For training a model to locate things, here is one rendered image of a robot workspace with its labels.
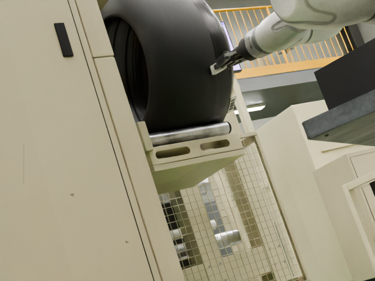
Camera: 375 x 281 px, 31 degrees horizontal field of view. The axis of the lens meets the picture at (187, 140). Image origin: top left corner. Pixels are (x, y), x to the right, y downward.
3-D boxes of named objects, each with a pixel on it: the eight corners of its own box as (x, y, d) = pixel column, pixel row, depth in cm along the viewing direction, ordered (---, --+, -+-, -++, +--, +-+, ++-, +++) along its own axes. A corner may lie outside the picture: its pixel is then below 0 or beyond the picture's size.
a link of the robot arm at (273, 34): (259, 58, 193) (292, 51, 200) (293, 38, 180) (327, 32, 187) (247, 23, 194) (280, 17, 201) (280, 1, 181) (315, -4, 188)
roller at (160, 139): (144, 137, 211) (137, 132, 215) (144, 150, 213) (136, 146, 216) (232, 123, 230) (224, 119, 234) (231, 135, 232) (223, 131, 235)
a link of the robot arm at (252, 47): (250, 24, 194) (239, 32, 199) (258, 54, 193) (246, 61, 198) (274, 23, 199) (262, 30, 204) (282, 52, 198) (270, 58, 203)
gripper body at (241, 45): (263, 32, 204) (245, 43, 212) (240, 34, 199) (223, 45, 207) (269, 56, 203) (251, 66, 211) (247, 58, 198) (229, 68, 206)
